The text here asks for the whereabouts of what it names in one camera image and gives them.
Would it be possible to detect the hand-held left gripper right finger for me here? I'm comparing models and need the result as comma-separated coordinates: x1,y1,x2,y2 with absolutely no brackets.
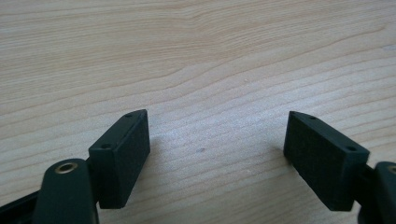
282,110,372,212

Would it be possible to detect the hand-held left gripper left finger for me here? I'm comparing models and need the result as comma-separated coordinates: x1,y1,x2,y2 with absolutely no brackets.
88,108,151,210

